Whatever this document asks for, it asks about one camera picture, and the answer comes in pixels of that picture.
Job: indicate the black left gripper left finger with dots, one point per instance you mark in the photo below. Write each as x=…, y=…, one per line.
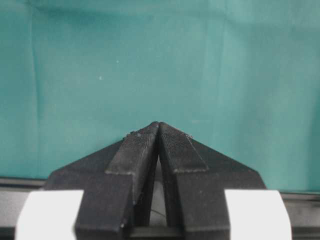
x=117, y=181

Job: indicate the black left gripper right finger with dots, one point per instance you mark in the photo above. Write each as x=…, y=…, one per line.
x=195, y=179

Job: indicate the green table cloth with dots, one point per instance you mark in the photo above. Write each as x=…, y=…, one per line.
x=240, y=76

